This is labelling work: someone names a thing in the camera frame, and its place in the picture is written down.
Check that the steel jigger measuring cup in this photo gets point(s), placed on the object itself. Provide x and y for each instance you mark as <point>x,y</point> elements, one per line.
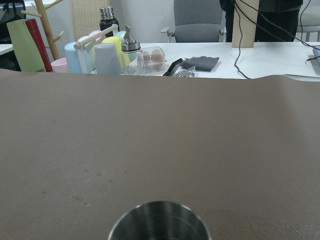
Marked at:
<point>160,220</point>

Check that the small steel round tin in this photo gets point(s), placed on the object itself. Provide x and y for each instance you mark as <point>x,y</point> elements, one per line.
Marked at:
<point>185,74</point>

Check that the egg carton clear plastic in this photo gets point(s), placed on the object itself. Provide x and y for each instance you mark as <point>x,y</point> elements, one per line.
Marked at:
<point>153,59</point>

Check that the glass oil dispenser bottle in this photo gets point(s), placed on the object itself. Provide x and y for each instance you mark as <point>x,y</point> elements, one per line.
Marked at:
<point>132,55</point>

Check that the grey folded cloth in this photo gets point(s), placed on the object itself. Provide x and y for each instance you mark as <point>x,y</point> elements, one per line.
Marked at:
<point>202,63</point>

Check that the light blue cup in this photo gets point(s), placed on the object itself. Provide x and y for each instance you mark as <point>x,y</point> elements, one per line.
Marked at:
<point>72,59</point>

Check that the grey office chair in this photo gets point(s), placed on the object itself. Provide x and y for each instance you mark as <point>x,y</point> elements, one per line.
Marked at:
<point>196,21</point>

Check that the black thermos bottle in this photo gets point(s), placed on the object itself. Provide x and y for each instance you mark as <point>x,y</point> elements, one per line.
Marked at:
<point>107,18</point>

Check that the wooden board upright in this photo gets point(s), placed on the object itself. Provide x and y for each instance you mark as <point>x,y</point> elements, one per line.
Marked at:
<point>244,23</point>

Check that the green paper bag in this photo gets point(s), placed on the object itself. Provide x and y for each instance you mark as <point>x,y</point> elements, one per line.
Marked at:
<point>25,49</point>

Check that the person in black clothes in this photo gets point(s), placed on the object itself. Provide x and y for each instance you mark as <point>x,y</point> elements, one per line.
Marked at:
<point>277,20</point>

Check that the red bottle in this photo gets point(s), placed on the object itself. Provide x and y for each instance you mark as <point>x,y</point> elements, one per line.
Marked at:
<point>38,40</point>

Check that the wooden mug tree stand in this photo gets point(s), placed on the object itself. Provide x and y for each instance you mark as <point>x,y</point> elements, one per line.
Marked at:
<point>41,13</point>

